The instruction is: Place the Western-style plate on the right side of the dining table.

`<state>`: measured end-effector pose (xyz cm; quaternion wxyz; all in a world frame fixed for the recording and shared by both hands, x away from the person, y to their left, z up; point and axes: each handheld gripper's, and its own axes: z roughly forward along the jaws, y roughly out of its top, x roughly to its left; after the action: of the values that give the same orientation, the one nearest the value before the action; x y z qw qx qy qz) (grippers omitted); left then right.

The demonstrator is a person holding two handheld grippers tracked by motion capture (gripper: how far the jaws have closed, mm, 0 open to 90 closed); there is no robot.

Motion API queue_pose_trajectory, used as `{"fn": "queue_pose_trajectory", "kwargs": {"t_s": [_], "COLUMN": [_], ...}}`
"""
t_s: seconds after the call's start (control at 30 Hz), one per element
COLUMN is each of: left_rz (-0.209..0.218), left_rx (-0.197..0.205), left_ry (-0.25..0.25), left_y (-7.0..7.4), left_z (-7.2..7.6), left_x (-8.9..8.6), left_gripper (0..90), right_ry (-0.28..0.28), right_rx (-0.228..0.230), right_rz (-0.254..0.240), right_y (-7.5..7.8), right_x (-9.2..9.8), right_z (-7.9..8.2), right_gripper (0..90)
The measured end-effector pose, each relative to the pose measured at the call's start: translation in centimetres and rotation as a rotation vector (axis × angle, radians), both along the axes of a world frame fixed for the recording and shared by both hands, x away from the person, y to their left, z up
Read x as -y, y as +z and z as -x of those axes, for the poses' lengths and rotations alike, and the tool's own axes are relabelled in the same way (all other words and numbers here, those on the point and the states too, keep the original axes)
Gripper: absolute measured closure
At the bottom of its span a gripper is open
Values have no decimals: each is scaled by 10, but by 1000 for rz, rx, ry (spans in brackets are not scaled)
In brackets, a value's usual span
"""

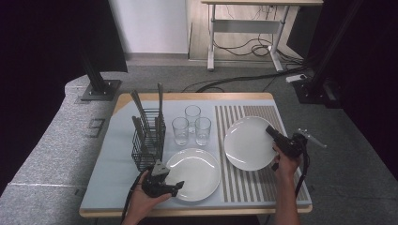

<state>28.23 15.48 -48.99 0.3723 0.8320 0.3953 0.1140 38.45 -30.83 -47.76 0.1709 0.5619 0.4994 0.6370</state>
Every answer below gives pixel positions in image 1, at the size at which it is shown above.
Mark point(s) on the person's left hand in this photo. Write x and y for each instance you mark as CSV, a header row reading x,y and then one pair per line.
x,y
144,203

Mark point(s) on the white standing desk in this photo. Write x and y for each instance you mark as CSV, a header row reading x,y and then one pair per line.
x,y
247,26

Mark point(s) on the black stand with base plate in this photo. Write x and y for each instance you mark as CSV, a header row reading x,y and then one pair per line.
x,y
97,84

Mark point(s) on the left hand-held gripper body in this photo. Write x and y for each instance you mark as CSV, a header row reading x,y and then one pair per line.
x,y
155,184

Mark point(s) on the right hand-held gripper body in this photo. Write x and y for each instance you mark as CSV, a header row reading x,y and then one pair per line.
x,y
292,145

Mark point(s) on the white round plate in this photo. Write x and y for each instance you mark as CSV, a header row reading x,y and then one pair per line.
x,y
247,143
197,175

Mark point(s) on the black curtain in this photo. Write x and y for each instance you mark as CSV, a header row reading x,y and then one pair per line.
x,y
375,78

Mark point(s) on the white power strip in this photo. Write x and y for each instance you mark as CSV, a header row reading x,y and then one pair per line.
x,y
296,78

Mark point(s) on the light blue table mat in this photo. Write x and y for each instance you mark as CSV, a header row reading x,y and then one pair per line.
x,y
119,137

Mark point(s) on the person's right hand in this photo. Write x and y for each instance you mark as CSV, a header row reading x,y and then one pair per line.
x,y
286,165

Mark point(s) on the short silver cutlery piece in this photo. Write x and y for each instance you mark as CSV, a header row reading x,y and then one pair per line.
x,y
137,131

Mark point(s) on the striped grey placemat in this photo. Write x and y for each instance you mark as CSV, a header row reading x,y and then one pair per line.
x,y
244,187

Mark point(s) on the long silver cutlery piece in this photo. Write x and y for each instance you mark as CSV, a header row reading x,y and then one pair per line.
x,y
139,106

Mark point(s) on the black metal frame stand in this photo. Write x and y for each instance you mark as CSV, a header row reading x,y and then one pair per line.
x,y
325,59

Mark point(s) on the clear drinking glass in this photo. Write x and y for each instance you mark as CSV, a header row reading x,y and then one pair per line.
x,y
180,131
203,131
192,114

